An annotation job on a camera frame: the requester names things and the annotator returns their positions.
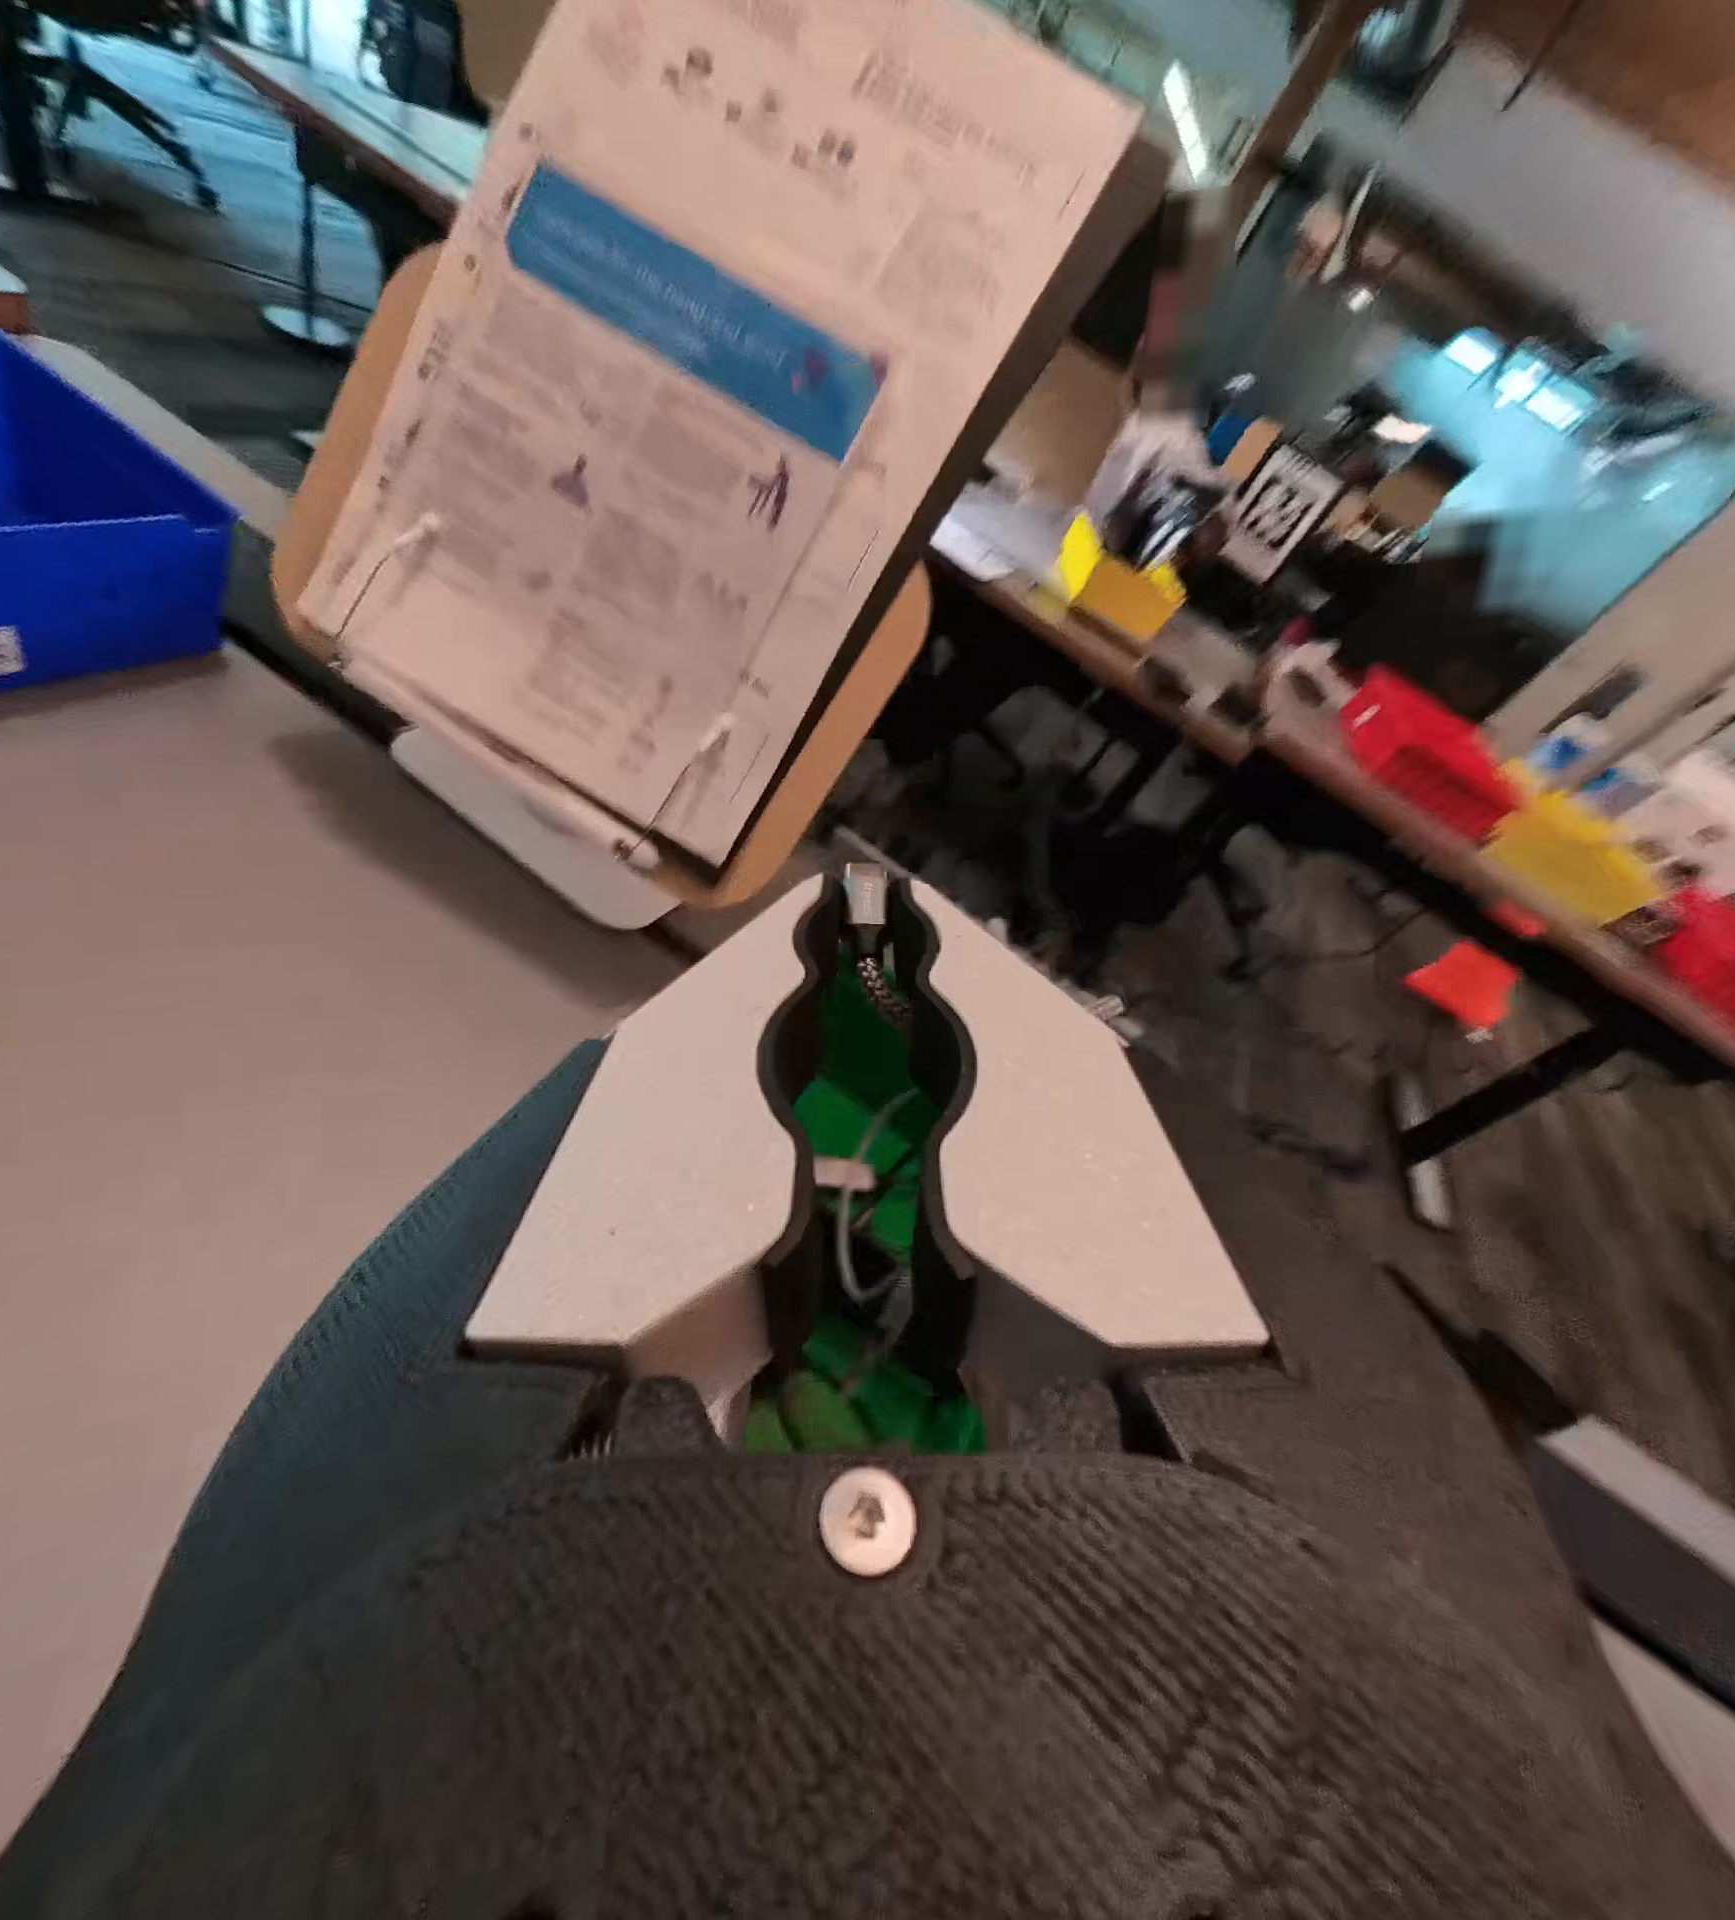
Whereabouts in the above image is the document stand with instruction sheet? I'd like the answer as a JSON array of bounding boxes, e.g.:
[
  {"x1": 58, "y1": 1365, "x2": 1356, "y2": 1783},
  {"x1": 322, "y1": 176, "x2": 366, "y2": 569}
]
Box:
[{"x1": 300, "y1": 0, "x2": 1146, "y2": 863}]

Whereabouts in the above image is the fiducial marker board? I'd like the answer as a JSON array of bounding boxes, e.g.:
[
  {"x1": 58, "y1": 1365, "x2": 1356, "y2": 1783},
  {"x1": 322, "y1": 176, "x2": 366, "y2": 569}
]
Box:
[{"x1": 1220, "y1": 442, "x2": 1342, "y2": 580}]

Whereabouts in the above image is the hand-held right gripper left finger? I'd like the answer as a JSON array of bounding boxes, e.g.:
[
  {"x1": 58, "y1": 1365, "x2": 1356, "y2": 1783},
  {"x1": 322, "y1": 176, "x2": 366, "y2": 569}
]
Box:
[{"x1": 462, "y1": 873, "x2": 830, "y2": 1446}]

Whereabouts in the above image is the black desk panel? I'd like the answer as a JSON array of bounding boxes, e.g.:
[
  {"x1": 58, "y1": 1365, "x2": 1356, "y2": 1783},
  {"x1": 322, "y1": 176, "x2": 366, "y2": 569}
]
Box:
[{"x1": 222, "y1": 515, "x2": 404, "y2": 743}]

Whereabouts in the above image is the green plastic bin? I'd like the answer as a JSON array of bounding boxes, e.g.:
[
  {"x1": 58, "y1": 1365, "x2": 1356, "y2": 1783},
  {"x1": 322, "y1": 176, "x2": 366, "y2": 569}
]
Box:
[{"x1": 748, "y1": 960, "x2": 990, "y2": 1454}]

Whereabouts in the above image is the wooden table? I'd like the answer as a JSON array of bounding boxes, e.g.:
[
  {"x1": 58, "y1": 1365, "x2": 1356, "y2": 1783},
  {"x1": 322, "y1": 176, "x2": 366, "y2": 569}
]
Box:
[{"x1": 934, "y1": 546, "x2": 1735, "y2": 1128}]

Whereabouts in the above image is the yellow plastic bin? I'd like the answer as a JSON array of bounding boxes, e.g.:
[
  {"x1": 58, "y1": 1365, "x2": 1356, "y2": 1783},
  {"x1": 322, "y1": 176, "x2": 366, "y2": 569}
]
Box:
[
  {"x1": 1482, "y1": 786, "x2": 1664, "y2": 924},
  {"x1": 1054, "y1": 511, "x2": 1188, "y2": 648}
]

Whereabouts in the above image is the instruction sheet on wooden stand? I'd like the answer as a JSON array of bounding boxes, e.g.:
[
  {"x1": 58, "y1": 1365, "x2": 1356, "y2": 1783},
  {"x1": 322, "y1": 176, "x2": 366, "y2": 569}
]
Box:
[{"x1": 274, "y1": 0, "x2": 1170, "y2": 931}]

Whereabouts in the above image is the orange traffic cone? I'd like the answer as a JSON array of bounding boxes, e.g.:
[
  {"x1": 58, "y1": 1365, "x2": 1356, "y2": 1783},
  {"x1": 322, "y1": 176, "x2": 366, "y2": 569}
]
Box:
[{"x1": 1404, "y1": 942, "x2": 1526, "y2": 1039}]

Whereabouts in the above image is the grey braided cable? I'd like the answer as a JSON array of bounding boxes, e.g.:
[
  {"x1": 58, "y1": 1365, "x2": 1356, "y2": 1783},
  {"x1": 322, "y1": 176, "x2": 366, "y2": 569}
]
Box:
[{"x1": 804, "y1": 861, "x2": 936, "y2": 1403}]

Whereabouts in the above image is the blue plastic bin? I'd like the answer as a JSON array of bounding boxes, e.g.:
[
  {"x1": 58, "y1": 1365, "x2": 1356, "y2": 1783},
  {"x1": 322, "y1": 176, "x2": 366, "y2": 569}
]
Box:
[{"x1": 0, "y1": 322, "x2": 240, "y2": 707}]

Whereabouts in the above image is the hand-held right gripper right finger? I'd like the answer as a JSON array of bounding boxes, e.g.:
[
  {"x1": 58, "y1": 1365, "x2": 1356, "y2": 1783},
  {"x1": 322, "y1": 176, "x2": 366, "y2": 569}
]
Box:
[{"x1": 890, "y1": 873, "x2": 1274, "y2": 1399}]

